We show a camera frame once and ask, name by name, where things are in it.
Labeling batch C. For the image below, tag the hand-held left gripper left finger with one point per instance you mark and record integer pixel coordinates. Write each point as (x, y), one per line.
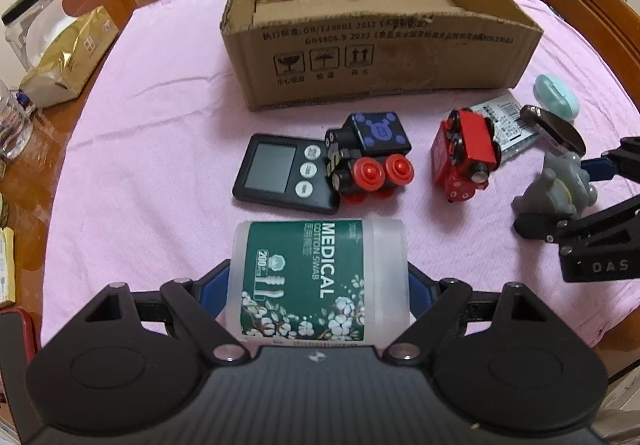
(212, 287)

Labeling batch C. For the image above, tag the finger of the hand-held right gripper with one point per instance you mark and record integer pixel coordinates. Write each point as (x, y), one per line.
(600, 168)
(575, 225)

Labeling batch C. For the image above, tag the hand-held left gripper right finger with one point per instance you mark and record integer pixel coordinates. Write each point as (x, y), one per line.
(416, 292)

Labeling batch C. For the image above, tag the grey animal figurine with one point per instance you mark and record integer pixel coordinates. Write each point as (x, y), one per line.
(555, 190)

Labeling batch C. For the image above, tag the black oval case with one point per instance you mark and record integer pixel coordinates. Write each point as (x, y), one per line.
(560, 130)

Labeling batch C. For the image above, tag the mint green case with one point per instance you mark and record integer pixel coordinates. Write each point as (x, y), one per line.
(555, 95)

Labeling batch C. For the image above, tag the green label cotton swab jar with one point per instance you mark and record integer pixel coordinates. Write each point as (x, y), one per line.
(300, 275)

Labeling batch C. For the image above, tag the clear labelled plastic case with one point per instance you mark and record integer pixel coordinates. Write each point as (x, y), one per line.
(510, 117)

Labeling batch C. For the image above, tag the black digital timer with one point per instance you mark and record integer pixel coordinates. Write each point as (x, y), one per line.
(270, 167)

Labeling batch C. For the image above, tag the red toy train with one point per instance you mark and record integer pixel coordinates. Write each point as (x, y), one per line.
(470, 135)

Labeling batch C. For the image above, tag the black toy train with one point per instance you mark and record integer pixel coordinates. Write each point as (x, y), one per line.
(380, 130)

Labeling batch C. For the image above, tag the cardboard box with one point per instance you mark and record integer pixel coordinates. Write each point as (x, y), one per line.
(375, 55)

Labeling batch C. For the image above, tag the wooden chair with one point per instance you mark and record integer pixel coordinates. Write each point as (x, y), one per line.
(590, 0)

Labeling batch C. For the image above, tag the pink cloth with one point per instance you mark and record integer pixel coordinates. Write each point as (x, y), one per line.
(150, 125)

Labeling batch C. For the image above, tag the red case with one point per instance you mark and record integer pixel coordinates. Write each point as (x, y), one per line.
(17, 355)

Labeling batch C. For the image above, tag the yellow packet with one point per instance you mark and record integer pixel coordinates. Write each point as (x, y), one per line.
(6, 265)

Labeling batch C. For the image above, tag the glass mug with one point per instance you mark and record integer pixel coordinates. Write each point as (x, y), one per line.
(12, 125)

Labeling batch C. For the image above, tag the gold foil bag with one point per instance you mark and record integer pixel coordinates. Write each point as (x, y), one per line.
(70, 60)

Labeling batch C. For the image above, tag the clear jar with black lid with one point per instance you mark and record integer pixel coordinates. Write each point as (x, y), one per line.
(25, 0)

